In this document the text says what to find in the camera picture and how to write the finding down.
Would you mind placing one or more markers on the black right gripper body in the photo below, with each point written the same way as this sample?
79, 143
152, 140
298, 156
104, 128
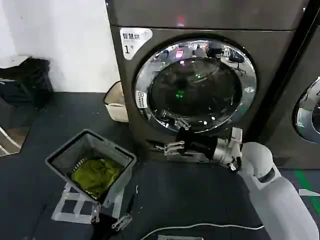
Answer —
200, 146

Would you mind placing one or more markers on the small white text sticker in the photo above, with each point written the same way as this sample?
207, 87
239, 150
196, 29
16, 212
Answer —
141, 99

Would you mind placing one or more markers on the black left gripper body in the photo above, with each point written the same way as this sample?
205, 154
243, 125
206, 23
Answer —
103, 226

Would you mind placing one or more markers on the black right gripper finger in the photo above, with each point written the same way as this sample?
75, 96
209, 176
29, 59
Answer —
175, 121
175, 147

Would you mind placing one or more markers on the grey flat device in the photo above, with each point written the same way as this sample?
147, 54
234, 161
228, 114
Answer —
180, 237

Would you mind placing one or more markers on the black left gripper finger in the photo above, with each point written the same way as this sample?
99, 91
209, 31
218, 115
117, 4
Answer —
95, 212
122, 221

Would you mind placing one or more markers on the glossy brown leaning panel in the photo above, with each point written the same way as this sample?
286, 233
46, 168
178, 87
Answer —
12, 130

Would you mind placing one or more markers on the grey plastic laundry basket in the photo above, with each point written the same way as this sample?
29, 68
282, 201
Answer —
120, 157

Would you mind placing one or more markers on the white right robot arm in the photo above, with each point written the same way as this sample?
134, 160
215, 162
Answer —
280, 200

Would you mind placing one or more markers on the white frame basket stand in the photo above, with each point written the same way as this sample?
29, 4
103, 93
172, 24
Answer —
75, 207

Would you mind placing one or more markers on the olive green cloth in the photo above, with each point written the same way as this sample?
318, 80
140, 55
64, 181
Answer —
97, 175

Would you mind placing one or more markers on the white numeral sticker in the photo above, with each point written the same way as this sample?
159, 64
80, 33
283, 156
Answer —
133, 42

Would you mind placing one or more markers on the grey dryer with numeral label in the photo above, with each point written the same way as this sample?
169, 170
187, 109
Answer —
270, 75

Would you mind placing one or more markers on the round chrome glass dryer door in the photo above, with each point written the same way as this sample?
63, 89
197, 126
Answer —
197, 100
310, 117

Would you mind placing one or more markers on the white waste bin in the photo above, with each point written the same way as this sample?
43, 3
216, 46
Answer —
117, 112

